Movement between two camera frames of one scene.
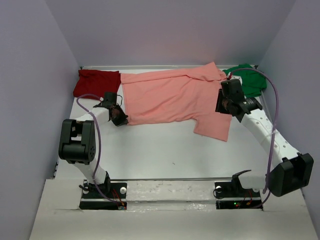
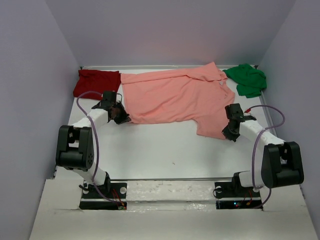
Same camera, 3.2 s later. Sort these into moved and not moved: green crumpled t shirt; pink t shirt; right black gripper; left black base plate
Moved: right black gripper
Not moved: left black base plate; green crumpled t shirt; pink t shirt
